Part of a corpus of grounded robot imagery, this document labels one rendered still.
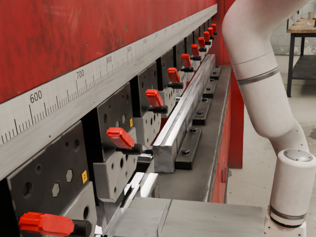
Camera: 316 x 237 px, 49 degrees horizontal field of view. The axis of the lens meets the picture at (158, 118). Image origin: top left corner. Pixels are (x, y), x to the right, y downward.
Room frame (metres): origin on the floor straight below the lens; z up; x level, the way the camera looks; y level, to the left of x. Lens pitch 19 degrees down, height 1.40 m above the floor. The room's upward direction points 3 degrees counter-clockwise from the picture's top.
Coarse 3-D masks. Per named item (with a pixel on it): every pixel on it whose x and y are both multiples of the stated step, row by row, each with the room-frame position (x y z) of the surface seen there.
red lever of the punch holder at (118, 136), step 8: (112, 128) 0.44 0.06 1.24; (120, 128) 0.44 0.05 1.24; (112, 136) 0.43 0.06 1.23; (120, 136) 0.44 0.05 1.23; (128, 136) 0.46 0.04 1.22; (120, 144) 0.46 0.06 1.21; (128, 144) 0.46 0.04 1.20; (136, 144) 0.50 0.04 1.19; (128, 152) 0.49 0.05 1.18; (136, 152) 0.49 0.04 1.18
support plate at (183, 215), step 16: (144, 208) 0.60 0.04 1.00; (160, 208) 0.60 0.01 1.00; (176, 208) 0.60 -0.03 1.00; (192, 208) 0.59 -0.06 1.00; (208, 208) 0.59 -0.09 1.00; (224, 208) 0.59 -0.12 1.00; (240, 208) 0.58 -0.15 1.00; (256, 208) 0.58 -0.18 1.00; (176, 224) 0.55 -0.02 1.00; (192, 224) 0.54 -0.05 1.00; (208, 224) 0.54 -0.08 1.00; (224, 224) 0.54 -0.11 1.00; (240, 224) 0.53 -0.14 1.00; (256, 224) 0.53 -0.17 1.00
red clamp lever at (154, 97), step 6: (150, 90) 0.63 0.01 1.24; (156, 90) 0.64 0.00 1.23; (150, 96) 0.63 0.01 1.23; (156, 96) 0.63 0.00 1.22; (150, 102) 0.65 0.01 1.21; (156, 102) 0.65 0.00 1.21; (162, 102) 0.67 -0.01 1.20; (150, 108) 0.70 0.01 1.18; (156, 108) 0.68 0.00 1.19; (162, 108) 0.69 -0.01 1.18
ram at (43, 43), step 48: (0, 0) 0.31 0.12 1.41; (48, 0) 0.38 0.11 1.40; (96, 0) 0.50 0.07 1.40; (144, 0) 0.74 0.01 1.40; (192, 0) 1.41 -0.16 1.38; (0, 48) 0.30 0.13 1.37; (48, 48) 0.37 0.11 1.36; (96, 48) 0.49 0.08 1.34; (0, 96) 0.28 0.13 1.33; (96, 96) 0.47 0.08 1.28
